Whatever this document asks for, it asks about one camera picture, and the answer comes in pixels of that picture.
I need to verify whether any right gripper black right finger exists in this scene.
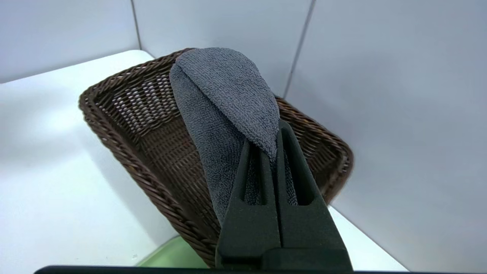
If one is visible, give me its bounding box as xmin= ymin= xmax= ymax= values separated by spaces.
xmin=263 ymin=119 xmax=352 ymax=271

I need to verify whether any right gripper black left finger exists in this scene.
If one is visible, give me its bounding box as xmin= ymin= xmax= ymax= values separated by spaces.
xmin=215 ymin=139 xmax=282 ymax=269

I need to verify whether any dark grey towel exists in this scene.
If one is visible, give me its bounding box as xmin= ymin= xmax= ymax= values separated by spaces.
xmin=169 ymin=47 xmax=299 ymax=225

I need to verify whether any dark brown wicker basket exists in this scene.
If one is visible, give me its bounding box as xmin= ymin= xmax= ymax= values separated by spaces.
xmin=79 ymin=48 xmax=354 ymax=269

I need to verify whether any light green plastic tray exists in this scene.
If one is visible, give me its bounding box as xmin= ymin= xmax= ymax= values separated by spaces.
xmin=135 ymin=236 xmax=210 ymax=269

